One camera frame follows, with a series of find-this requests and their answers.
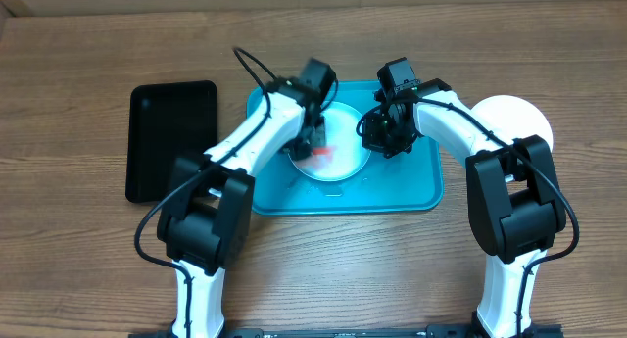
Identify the black rectangular tray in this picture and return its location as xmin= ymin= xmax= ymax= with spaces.
xmin=125 ymin=80 xmax=217 ymax=204

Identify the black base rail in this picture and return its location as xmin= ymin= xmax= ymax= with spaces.
xmin=127 ymin=324 xmax=564 ymax=338

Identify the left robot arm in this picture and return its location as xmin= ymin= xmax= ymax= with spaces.
xmin=153 ymin=59 xmax=337 ymax=337

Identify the white plate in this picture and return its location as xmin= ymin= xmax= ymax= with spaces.
xmin=471 ymin=95 xmax=554 ymax=150

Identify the light blue plate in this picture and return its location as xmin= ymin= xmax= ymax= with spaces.
xmin=292 ymin=102 xmax=370 ymax=181

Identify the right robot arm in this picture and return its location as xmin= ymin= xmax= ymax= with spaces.
xmin=356 ymin=58 xmax=568 ymax=337

